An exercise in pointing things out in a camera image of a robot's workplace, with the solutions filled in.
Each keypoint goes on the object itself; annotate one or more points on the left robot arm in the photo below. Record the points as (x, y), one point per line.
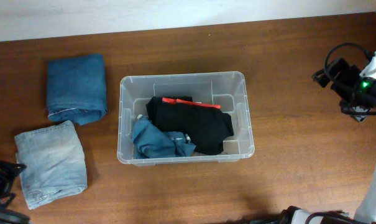
(8, 216)

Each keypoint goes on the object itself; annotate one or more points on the black garment with red trim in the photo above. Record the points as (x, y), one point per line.
(207, 126)

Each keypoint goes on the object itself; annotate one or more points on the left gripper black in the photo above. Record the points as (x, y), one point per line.
(1, 182)

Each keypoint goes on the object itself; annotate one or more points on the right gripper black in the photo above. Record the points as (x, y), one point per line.
(352, 78)

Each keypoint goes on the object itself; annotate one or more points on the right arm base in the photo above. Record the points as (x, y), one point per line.
(295, 215)

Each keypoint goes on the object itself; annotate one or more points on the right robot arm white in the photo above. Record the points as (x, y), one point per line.
(357, 91)

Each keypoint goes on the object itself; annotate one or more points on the dark blue jeans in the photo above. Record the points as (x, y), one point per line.
(76, 89)

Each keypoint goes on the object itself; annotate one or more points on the clear plastic storage bin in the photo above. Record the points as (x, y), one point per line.
(227, 89)

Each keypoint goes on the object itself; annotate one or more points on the black folded garment in bin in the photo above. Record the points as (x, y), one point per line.
(155, 101)

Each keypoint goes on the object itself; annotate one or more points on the small blue cloth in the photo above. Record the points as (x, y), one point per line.
(151, 143)

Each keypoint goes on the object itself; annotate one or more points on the light blue jeans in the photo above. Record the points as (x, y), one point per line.
(55, 164)

